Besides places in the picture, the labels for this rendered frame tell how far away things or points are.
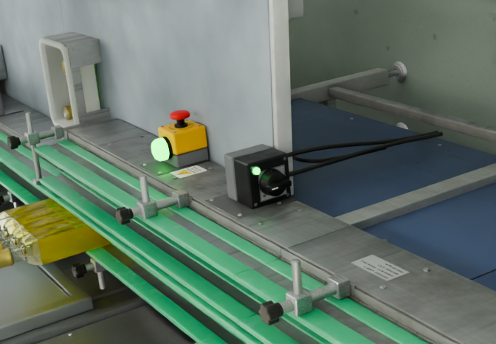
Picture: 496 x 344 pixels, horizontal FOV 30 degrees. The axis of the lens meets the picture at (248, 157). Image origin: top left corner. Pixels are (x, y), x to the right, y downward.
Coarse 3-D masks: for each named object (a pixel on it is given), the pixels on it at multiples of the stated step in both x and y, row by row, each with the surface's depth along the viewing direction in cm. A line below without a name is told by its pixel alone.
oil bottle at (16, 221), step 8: (48, 208) 199; (56, 208) 199; (64, 208) 198; (16, 216) 196; (24, 216) 196; (32, 216) 196; (40, 216) 195; (48, 216) 196; (8, 224) 193; (16, 224) 193; (8, 232) 192
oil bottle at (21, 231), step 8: (56, 216) 194; (64, 216) 194; (72, 216) 193; (24, 224) 191; (32, 224) 191; (40, 224) 191; (48, 224) 190; (56, 224) 191; (16, 232) 189; (24, 232) 188; (16, 240) 188
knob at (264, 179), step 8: (272, 168) 152; (264, 176) 151; (272, 176) 150; (280, 176) 151; (264, 184) 150; (272, 184) 150; (280, 184) 150; (288, 184) 151; (264, 192) 152; (272, 192) 151; (280, 192) 152
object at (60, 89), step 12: (48, 48) 225; (60, 48) 212; (48, 60) 226; (60, 60) 227; (48, 72) 227; (60, 72) 228; (48, 84) 228; (60, 84) 229; (72, 84) 215; (48, 96) 229; (60, 96) 230; (72, 96) 214; (60, 108) 230; (72, 108) 215; (60, 120) 230; (72, 120) 228
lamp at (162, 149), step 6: (162, 138) 177; (156, 144) 175; (162, 144) 175; (168, 144) 176; (156, 150) 175; (162, 150) 175; (168, 150) 176; (156, 156) 176; (162, 156) 176; (168, 156) 176
